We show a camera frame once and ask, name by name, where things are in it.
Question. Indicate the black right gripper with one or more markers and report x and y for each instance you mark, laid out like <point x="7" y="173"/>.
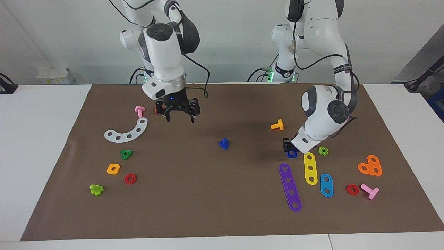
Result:
<point x="175" y="102"/>

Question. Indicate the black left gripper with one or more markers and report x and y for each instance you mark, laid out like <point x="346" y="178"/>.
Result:
<point x="287" y="141"/>

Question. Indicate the blue square nut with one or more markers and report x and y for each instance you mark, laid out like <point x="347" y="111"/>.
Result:
<point x="289" y="156"/>

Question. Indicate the blue plastic bolt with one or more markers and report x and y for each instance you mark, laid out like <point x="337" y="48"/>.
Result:
<point x="223" y="145"/>

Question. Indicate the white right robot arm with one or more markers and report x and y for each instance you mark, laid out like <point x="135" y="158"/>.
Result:
<point x="163" y="52"/>

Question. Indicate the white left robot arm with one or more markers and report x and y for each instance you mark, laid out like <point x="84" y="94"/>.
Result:
<point x="326" y="104"/>

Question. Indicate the yellow three-hole plate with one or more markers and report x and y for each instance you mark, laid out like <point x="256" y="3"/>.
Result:
<point x="309" y="163"/>

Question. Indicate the orange plastic bolt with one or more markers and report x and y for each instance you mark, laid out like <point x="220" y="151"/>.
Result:
<point x="277" y="126"/>

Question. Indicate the light green cross nut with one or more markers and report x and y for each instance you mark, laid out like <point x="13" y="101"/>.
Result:
<point x="326" y="151"/>

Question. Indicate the purple four-hole plate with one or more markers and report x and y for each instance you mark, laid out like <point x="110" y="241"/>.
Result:
<point x="290" y="186"/>

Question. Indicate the pink plastic bolt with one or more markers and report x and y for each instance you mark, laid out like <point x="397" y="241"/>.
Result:
<point x="139" y="111"/>
<point x="372" y="192"/>

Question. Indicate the blue two-hole plate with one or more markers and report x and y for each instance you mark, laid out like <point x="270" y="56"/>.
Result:
<point x="326" y="185"/>

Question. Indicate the dark green triangle nut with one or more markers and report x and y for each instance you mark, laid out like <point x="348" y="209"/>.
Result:
<point x="125" y="157"/>

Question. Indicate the white curved five-hole plate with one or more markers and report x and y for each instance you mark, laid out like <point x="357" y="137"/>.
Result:
<point x="113" y="136"/>

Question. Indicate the red hexagon nut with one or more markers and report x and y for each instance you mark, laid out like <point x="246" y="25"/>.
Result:
<point x="352" y="193"/>
<point x="130" y="182"/>

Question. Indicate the brown table mat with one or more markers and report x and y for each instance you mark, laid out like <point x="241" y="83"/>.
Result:
<point x="222" y="194"/>

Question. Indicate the orange heart-shaped plate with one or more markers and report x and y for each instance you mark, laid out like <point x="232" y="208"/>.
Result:
<point x="369" y="167"/>

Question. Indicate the orange square nut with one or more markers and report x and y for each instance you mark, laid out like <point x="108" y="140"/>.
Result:
<point x="108" y="171"/>

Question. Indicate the light green cross bolt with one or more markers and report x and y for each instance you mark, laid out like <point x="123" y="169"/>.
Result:
<point x="96" y="190"/>

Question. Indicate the white cardboard box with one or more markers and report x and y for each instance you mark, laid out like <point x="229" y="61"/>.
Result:
<point x="52" y="76"/>

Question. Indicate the blue crate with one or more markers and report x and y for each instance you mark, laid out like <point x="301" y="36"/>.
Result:
<point x="437" y="102"/>

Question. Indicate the black stand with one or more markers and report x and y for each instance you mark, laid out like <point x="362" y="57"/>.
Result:
<point x="428" y="71"/>

